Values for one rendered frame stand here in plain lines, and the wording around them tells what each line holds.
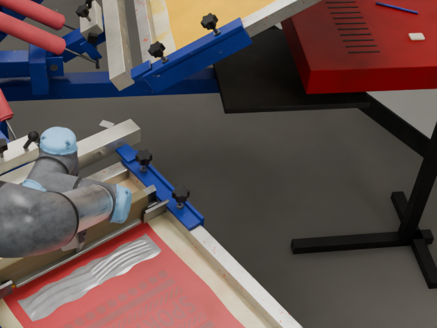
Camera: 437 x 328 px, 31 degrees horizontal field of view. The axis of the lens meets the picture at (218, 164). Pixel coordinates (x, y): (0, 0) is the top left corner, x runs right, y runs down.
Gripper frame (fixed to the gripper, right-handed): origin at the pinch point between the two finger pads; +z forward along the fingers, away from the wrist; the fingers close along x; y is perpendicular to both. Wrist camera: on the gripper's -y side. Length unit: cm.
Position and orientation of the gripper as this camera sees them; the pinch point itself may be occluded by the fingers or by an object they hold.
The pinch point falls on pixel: (75, 241)
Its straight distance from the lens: 195.4
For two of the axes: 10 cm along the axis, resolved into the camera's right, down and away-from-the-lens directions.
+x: 6.3, 5.8, -5.2
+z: -0.8, 7.1, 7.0
